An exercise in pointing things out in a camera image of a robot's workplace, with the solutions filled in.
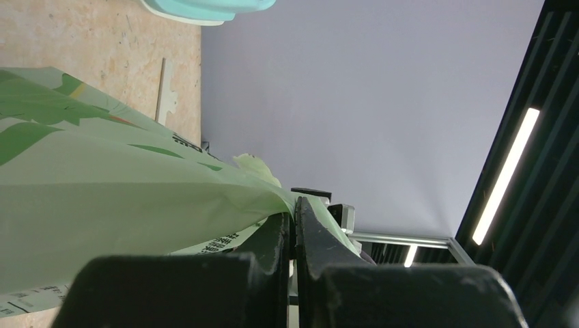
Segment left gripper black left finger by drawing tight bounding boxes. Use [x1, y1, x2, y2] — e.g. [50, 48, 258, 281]
[53, 213, 290, 327]

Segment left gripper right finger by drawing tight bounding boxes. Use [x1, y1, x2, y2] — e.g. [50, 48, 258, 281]
[294, 197, 527, 327]

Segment green litter bag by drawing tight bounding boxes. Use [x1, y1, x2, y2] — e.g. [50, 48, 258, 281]
[1, 68, 360, 327]

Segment white bag clip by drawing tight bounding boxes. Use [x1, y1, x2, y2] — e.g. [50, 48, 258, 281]
[156, 58, 178, 126]

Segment teal litter box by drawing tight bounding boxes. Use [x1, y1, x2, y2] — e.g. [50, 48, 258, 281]
[139, 0, 276, 27]

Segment ceiling light strip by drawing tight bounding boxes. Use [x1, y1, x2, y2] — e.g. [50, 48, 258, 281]
[472, 107, 540, 246]

